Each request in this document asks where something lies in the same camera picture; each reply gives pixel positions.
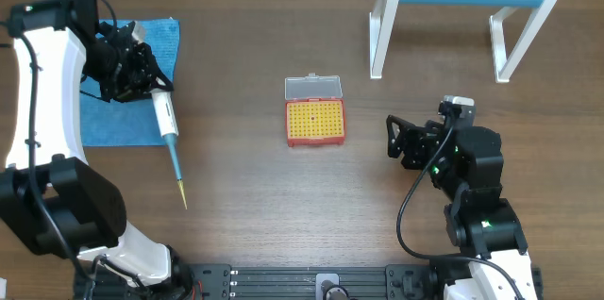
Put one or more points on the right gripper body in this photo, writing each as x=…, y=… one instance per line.
x=424, y=144

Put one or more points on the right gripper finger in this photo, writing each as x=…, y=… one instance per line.
x=390, y=137

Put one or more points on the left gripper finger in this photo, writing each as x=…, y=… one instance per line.
x=162, y=85

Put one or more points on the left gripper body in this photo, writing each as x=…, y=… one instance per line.
x=125, y=69

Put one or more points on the white pipette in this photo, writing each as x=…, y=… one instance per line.
x=165, y=116

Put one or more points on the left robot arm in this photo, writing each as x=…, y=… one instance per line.
x=56, y=102

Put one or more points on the blue cloth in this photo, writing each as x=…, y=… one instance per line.
x=122, y=123

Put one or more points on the red and yellow tip box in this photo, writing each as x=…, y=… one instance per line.
x=315, y=121

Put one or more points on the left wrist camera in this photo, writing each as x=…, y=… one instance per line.
x=139, y=31

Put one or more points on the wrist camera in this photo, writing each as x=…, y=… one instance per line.
x=139, y=31
x=460, y=101

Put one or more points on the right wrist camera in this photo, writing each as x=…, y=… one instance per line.
x=460, y=101

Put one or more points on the mounting rail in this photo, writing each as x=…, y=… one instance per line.
x=283, y=281

